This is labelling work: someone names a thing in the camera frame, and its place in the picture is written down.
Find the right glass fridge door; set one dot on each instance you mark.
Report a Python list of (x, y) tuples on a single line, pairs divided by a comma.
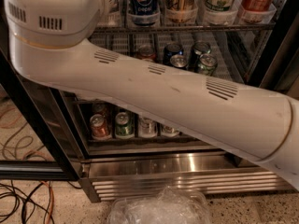
[(242, 163)]

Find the green soda can rear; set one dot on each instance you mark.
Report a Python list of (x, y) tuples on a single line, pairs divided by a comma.
[(198, 48)]

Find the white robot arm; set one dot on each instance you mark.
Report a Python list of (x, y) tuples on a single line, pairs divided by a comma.
[(49, 45)]

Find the stainless steel fridge cabinet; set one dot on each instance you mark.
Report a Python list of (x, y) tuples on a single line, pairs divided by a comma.
[(256, 55)]

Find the green soda can front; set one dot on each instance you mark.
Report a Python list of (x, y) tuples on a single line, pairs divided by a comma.
[(206, 65)]

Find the orange soda can bottom rear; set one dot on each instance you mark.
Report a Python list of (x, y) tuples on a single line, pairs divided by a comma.
[(100, 108)]

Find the clear plastic bag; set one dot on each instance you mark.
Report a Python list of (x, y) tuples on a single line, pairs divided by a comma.
[(169, 206)]

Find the blue Pepsi can rear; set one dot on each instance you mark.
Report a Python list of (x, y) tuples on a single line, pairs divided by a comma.
[(171, 49)]

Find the orange soda can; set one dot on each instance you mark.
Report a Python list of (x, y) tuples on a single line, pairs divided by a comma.
[(99, 126), (100, 108)]

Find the orange soda can bottom front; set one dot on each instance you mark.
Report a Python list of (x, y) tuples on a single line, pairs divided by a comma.
[(99, 126)]

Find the green soda can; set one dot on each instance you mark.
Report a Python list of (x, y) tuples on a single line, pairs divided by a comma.
[(206, 65), (198, 48)]

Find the blue pepsi can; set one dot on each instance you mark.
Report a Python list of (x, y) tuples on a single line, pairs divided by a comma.
[(171, 49), (179, 61)]

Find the blue Pepsi can front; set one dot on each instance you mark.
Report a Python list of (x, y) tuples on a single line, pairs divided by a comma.
[(179, 61)]

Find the red Coca-Cola can rear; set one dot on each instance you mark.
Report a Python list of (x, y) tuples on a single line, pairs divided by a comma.
[(146, 52)]

